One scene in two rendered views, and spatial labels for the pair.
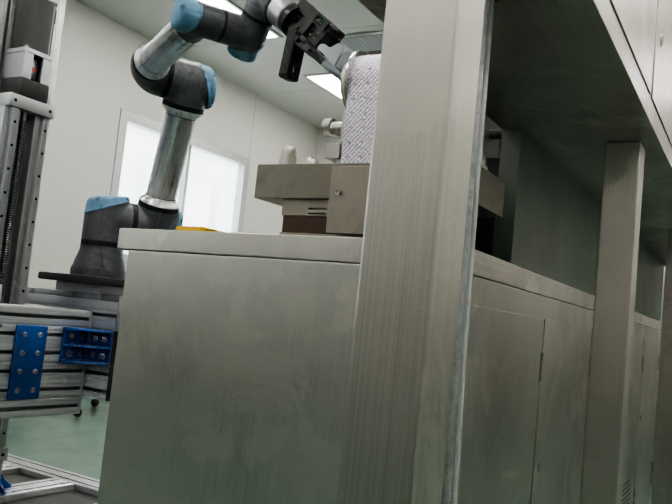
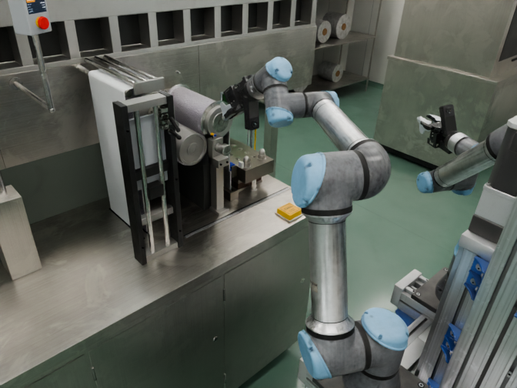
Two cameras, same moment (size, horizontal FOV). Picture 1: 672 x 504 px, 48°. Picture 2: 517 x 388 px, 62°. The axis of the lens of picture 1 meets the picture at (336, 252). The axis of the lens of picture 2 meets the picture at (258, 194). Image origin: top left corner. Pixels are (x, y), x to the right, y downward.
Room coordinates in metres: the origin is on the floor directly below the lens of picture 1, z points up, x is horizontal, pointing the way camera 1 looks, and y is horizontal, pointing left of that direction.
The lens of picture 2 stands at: (2.89, 0.54, 1.85)
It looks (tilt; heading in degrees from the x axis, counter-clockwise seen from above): 31 degrees down; 196
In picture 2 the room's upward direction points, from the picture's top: 2 degrees clockwise
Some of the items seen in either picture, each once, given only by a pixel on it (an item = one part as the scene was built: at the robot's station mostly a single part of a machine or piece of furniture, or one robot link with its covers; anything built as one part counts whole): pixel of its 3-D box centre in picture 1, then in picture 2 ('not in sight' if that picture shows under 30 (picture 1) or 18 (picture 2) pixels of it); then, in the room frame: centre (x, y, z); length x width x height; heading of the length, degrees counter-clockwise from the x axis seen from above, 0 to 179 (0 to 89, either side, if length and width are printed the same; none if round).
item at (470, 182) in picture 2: not in sight; (461, 178); (1.38, 0.86, 1.12); 0.11 x 0.08 x 0.11; 123
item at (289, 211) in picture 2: (200, 234); (289, 211); (1.50, 0.27, 0.91); 0.07 x 0.07 x 0.02; 60
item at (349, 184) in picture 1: (357, 200); not in sight; (1.19, -0.03, 0.96); 0.10 x 0.03 x 0.11; 60
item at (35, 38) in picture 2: not in sight; (43, 72); (1.98, -0.32, 1.51); 0.02 x 0.02 x 0.20
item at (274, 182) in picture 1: (377, 190); (228, 154); (1.28, -0.06, 1.00); 0.40 x 0.16 x 0.06; 60
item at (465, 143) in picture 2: not in sight; (473, 153); (1.37, 0.88, 1.21); 0.11 x 0.08 x 0.09; 33
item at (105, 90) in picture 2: not in sight; (115, 152); (1.73, -0.31, 1.17); 0.34 x 0.05 x 0.54; 60
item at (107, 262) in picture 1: (100, 259); (373, 369); (2.09, 0.65, 0.87); 0.15 x 0.15 x 0.10
